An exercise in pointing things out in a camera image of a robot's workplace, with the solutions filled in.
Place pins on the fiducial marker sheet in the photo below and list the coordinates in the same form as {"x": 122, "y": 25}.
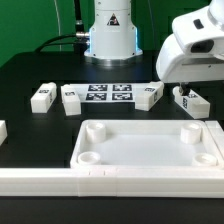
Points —
{"x": 115, "y": 92}

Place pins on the white left fence block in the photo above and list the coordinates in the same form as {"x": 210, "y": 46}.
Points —
{"x": 3, "y": 131}

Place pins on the white desk top tray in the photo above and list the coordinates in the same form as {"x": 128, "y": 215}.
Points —
{"x": 146, "y": 143}

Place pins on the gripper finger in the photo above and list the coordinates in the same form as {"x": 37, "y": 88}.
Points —
{"x": 183, "y": 90}

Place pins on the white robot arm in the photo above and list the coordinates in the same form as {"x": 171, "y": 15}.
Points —
{"x": 113, "y": 37}

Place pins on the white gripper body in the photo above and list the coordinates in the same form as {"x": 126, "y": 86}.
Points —
{"x": 195, "y": 50}

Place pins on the white right fence block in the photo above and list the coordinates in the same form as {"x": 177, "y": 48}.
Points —
{"x": 217, "y": 134}

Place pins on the white fence block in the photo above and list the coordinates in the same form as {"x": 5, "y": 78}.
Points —
{"x": 217, "y": 134}
{"x": 3, "y": 131}

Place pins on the white front fence bar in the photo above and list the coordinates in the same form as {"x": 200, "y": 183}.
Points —
{"x": 158, "y": 182}

